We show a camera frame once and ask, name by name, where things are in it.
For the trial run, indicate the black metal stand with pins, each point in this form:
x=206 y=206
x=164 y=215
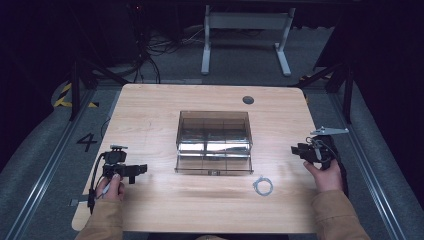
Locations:
x=348 y=90
x=75 y=90

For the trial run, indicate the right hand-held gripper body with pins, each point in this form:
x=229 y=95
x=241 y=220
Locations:
x=321 y=150

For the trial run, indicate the person's left hand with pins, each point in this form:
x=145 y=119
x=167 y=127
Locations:
x=111 y=190

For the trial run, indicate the yellow black floor tape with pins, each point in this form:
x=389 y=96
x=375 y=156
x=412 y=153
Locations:
x=61 y=98

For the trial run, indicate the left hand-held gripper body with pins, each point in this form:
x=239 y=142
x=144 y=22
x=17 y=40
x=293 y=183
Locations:
x=115 y=169

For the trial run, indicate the person's right hand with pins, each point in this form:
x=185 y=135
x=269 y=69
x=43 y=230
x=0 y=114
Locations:
x=328 y=178

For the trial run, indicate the aluminium floor rail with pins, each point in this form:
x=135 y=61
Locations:
x=366 y=166
x=43 y=173

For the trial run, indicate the transparent drawer box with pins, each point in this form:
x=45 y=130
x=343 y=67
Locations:
x=213 y=128

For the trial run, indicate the transparent drawer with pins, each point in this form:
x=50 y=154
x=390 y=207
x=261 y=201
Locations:
x=213 y=163

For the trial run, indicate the grey table grommet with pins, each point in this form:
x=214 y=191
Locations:
x=248 y=100

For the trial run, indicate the white metal table frame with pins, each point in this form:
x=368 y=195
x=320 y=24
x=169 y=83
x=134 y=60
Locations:
x=246 y=20

